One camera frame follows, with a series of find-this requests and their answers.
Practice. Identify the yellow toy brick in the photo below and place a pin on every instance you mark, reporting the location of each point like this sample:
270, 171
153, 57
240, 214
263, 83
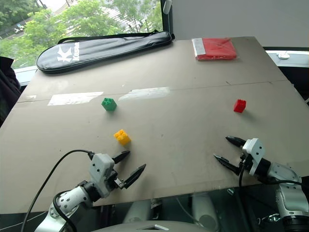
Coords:
122, 137

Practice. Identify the white wall-mounted device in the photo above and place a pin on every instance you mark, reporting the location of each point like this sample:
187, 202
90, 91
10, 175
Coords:
166, 6

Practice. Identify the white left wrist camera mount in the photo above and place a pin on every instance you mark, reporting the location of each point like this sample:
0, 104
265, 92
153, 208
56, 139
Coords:
100, 169

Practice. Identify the green toy brick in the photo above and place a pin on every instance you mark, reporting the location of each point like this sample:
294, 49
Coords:
109, 104

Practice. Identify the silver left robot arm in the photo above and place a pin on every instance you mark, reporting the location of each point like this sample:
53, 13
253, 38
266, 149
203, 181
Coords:
70, 200

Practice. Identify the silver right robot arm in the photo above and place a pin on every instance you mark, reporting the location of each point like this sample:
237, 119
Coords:
285, 191

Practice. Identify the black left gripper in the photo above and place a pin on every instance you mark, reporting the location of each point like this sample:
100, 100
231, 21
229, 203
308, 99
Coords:
113, 181

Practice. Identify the white round device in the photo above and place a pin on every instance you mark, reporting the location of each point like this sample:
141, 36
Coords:
283, 55

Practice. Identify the red toy brick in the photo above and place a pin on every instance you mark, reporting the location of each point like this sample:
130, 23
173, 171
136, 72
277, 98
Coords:
239, 105

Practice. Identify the black racket bag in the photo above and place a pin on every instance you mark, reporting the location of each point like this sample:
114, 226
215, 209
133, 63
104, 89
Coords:
101, 52

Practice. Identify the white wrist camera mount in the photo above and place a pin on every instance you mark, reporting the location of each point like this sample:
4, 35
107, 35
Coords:
254, 154
100, 169

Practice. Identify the grey robot body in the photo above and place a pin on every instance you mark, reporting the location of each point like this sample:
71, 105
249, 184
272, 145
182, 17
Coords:
154, 226

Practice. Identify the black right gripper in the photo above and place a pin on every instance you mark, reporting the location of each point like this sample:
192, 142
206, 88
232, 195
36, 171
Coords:
244, 162

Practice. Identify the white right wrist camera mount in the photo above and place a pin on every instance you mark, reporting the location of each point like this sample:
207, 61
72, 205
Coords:
254, 154

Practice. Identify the red packaged cloth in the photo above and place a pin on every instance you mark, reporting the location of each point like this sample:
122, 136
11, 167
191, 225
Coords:
214, 49

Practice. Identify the dark clothing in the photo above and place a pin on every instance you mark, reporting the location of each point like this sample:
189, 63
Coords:
7, 87

